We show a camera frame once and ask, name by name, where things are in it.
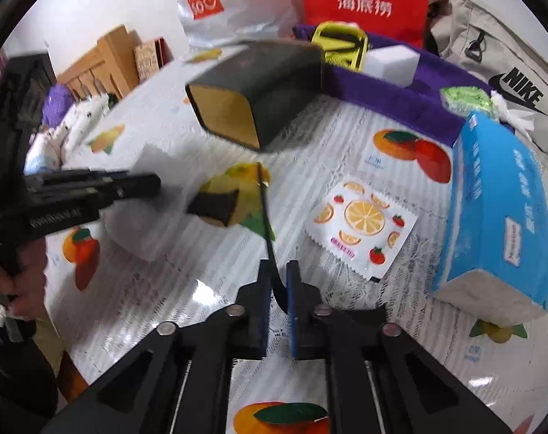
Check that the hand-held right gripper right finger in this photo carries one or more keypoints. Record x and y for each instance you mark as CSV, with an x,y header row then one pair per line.
x,y
293,325

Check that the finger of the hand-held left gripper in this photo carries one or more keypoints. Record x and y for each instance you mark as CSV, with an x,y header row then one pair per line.
x,y
129,185

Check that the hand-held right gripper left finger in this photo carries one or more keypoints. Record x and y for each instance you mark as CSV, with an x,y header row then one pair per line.
x,y
264,325

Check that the black strip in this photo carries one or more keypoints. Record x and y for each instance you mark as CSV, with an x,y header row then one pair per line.
x,y
278,289

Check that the black box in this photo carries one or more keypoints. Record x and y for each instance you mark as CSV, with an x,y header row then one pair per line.
x,y
278,81

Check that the yellow-green plastic holder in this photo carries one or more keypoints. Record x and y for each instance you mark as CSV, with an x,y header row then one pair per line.
x,y
339,40

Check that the white foam block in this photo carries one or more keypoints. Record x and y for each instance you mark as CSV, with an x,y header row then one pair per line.
x,y
391,65

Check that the green tissue packet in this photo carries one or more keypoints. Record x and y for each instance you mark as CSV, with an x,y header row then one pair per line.
x,y
466,101

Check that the person's left hand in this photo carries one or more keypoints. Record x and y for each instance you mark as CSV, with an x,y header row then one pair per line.
x,y
27,280

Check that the white and pink clothes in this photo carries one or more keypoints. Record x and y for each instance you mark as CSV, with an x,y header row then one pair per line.
x,y
43,151

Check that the purple plush toy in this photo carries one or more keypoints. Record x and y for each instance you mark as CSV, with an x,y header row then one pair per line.
x,y
55,106

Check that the white spotted cloth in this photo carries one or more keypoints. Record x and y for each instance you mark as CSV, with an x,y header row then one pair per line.
x,y
86,117

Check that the fruit print wipe packet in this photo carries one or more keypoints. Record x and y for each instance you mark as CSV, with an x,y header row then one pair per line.
x,y
364,226

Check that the wooden headboard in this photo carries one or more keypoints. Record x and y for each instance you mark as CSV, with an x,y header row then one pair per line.
x,y
102,58

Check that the small brown patterned box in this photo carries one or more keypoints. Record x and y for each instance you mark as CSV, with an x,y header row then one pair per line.
x,y
149,58

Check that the person's olive trousers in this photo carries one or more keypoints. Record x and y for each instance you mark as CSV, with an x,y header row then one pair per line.
x,y
57,357

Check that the white plastic shopping bag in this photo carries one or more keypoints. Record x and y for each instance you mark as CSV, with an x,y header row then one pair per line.
x,y
238,0

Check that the person's dark clothing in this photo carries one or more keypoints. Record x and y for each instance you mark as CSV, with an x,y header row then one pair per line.
x,y
12,379

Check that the blue tissue pack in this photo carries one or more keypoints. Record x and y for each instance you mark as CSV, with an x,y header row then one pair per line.
x,y
500,217

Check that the red tote bag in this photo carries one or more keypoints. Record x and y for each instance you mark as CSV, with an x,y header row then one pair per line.
x,y
369,0

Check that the beige bag with black logo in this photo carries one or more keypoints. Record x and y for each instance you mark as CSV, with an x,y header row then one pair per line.
x,y
504,58

